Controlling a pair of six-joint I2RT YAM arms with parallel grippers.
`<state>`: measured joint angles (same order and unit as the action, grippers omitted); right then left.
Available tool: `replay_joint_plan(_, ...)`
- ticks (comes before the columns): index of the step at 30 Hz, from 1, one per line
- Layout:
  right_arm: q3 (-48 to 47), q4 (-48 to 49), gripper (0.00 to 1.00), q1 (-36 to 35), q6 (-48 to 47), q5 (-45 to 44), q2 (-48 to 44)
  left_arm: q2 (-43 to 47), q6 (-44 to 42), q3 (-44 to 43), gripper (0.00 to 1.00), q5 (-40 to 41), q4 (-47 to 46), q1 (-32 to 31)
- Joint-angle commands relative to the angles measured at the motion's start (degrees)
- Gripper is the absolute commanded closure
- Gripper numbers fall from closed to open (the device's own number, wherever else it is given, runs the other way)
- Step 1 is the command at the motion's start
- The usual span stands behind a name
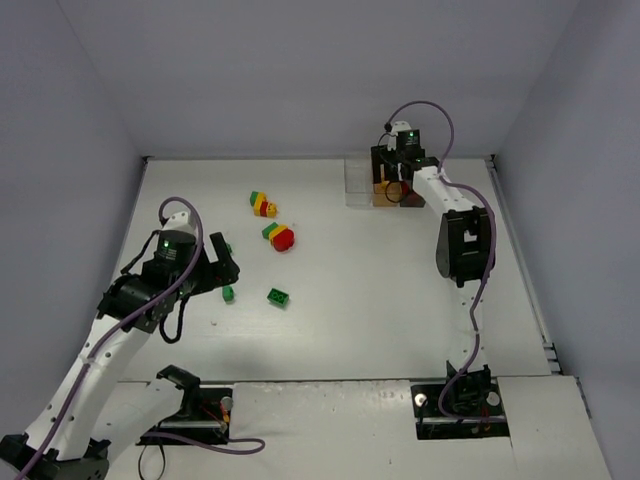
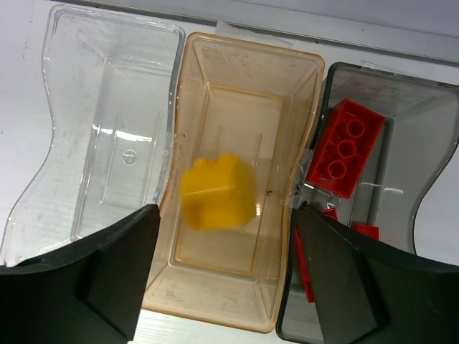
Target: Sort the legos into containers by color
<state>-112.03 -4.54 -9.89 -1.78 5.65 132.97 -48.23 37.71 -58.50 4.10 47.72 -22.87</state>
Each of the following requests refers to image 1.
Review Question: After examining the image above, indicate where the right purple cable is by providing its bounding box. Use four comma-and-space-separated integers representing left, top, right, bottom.
387, 101, 499, 419

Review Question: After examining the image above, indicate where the green yellow red rounded stack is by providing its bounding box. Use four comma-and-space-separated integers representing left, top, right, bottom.
261, 222, 295, 253

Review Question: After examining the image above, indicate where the purple cable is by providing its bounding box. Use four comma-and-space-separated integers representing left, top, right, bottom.
14, 197, 266, 480
387, 101, 499, 419

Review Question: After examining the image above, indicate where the clear plastic container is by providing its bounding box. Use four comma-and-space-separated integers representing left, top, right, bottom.
344, 157, 373, 209

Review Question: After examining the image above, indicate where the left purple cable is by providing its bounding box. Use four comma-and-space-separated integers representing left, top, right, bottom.
14, 197, 266, 480

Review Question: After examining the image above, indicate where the amber plastic container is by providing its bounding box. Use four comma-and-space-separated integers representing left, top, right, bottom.
370, 147, 403, 208

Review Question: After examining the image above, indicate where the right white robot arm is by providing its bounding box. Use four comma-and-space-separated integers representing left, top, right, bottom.
381, 146, 497, 389

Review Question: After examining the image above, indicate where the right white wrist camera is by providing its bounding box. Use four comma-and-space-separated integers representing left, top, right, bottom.
384, 120, 412, 137

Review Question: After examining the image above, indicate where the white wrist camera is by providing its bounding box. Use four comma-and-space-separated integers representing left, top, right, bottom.
384, 120, 412, 137
162, 211, 196, 235

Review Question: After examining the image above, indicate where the dark grey plastic container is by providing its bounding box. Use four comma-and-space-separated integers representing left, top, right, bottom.
399, 181, 426, 208

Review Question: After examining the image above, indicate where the green two-stud lego brick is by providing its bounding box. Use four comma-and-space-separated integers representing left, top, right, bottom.
267, 288, 290, 308

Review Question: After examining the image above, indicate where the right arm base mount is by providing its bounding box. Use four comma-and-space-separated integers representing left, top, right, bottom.
410, 365, 510, 441

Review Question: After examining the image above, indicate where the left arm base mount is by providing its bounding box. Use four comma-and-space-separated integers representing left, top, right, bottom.
138, 365, 233, 446

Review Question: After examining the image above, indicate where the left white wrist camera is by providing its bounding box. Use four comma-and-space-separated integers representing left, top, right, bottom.
162, 211, 196, 235

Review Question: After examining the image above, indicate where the green yellow red lego stack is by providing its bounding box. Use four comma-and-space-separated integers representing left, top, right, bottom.
250, 191, 278, 218

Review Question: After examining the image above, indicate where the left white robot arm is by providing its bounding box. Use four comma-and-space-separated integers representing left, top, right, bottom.
1, 229, 240, 479

